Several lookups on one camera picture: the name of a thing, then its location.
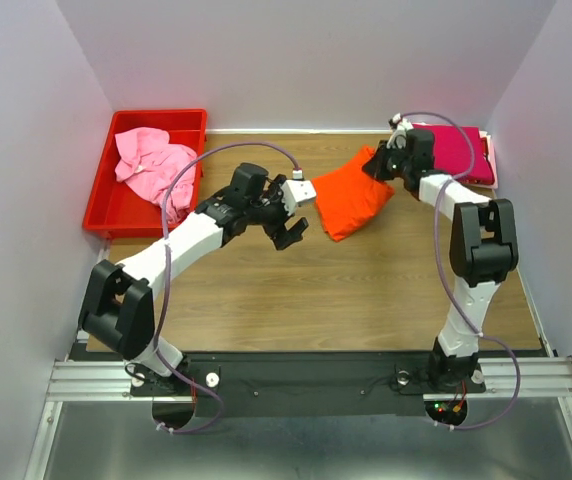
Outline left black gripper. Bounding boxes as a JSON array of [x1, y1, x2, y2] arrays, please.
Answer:
[[246, 176, 308, 250]]

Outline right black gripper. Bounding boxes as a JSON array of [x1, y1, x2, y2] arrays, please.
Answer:
[[363, 138, 413, 180]]

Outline orange t shirt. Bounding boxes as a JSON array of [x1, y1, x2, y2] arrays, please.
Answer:
[[312, 146, 395, 242]]

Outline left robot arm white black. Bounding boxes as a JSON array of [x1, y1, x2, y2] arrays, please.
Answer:
[[79, 163, 316, 394]]

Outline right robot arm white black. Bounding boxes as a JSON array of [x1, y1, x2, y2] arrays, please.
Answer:
[[362, 125, 519, 390]]

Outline folded magenta t shirt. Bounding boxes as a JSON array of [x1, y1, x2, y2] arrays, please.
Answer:
[[413, 123, 493, 187]]

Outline folded light pink shirt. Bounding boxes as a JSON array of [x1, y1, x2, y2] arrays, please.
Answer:
[[480, 130, 498, 190]]

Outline pink t shirt in bin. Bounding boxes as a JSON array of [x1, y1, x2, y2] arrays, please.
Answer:
[[115, 127, 197, 223]]

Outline red plastic bin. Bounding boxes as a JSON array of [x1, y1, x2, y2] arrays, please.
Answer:
[[82, 109, 208, 240]]

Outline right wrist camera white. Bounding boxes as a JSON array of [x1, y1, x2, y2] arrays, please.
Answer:
[[386, 113, 414, 149]]

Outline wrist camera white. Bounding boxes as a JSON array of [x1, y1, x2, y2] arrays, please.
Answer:
[[280, 169, 317, 215], [386, 113, 414, 149]]

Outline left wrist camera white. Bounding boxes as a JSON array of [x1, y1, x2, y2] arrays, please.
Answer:
[[280, 169, 317, 215]]

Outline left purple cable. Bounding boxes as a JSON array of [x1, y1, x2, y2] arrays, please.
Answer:
[[150, 141, 303, 435]]

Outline purple cable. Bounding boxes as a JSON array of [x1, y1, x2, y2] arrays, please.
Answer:
[[150, 141, 303, 435], [390, 110, 521, 432]]

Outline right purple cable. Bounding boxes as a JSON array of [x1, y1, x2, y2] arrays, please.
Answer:
[[390, 110, 521, 432]]

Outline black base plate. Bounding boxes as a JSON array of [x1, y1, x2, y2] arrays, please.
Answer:
[[130, 351, 486, 417]]

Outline aluminium rail frame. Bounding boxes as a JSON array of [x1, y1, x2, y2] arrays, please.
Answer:
[[29, 233, 572, 479]]

